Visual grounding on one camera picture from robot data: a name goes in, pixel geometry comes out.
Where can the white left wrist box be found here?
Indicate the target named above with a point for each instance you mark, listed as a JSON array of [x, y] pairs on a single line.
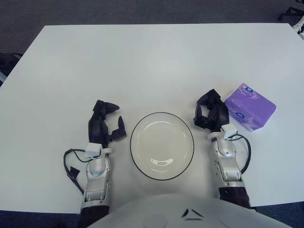
[[93, 150]]

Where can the white neighbouring table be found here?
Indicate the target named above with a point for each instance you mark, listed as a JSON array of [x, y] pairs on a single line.
[[302, 35]]

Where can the white plate with black rim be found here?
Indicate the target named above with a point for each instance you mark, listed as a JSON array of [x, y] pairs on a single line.
[[161, 142]]

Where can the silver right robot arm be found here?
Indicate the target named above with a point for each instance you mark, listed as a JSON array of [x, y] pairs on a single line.
[[225, 164]]

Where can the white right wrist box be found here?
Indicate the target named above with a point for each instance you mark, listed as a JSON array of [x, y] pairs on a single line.
[[229, 131]]

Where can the purple tissue paper pack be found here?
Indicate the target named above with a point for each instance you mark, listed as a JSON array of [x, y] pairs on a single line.
[[251, 107]]

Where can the black office chair base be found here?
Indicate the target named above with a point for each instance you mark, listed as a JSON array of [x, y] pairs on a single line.
[[291, 10]]

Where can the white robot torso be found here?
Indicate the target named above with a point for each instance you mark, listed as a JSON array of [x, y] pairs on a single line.
[[166, 209]]

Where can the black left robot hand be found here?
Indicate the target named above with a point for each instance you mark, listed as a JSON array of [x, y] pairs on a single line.
[[95, 128]]

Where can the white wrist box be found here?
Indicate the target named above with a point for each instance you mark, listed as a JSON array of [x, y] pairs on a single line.
[[93, 150], [229, 131]]

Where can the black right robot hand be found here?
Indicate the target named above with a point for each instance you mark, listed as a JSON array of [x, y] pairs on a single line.
[[219, 111]]

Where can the black bag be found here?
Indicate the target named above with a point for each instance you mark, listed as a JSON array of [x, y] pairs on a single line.
[[7, 60]]

